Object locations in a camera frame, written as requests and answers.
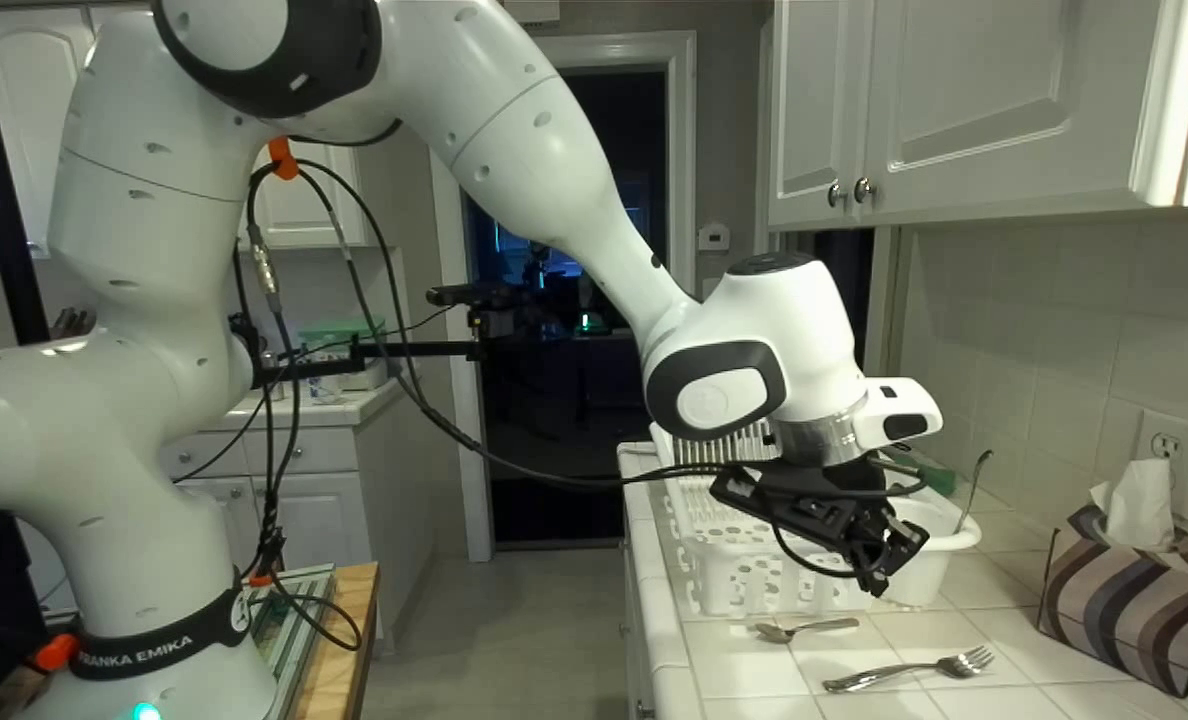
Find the silver fork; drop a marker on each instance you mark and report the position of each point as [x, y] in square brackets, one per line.
[959, 664]
[972, 484]

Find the white plastic dish rack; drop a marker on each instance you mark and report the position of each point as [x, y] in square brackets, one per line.
[738, 571]

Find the green sponge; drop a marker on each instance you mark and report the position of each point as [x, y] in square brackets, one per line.
[936, 477]

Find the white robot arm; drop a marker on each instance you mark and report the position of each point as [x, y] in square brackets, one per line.
[161, 139]

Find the white lower cabinet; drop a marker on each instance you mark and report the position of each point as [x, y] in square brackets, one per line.
[350, 495]

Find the silver spoon on counter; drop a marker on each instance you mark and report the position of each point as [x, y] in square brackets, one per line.
[787, 633]

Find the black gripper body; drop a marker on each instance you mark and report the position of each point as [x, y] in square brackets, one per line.
[826, 506]

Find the white upper cabinets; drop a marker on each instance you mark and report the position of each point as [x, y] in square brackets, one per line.
[972, 109]

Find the white utensil cup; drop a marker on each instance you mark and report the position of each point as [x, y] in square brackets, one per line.
[948, 534]

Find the striped tissue box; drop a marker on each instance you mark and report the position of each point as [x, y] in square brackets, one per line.
[1119, 579]

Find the white wall outlet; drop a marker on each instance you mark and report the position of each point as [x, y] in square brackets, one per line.
[1164, 439]

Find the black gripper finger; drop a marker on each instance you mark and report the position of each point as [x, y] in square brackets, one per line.
[858, 561]
[884, 567]

